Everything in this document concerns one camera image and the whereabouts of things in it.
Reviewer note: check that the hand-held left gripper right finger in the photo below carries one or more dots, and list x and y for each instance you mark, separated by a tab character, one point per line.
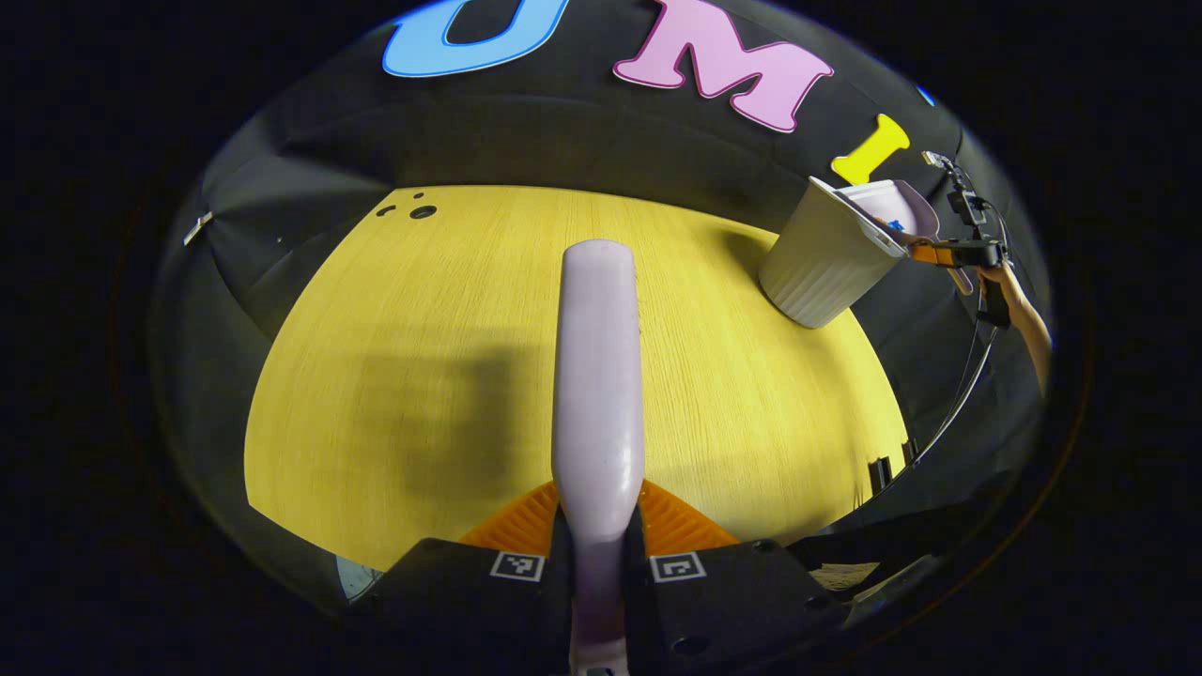
732	601

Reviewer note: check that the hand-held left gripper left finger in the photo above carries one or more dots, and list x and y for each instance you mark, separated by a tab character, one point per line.
470	601

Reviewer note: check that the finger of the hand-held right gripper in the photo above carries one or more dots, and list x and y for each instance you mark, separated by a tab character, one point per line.
967	253

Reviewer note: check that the lilac plastic dustpan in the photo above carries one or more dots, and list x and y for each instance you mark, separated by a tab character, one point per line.
901	202

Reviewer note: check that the white ribbed garbage bin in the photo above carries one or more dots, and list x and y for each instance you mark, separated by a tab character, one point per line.
817	263

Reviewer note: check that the yellow wooden desktop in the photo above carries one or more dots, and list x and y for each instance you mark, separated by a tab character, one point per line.
423	310

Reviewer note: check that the black desk clamp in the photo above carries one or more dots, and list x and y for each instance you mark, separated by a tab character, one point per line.
909	451
880	474

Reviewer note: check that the black backdrop cloth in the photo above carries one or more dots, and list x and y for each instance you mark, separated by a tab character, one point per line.
563	131

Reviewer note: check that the silver cloth clip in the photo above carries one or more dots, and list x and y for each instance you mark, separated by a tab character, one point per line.
197	228

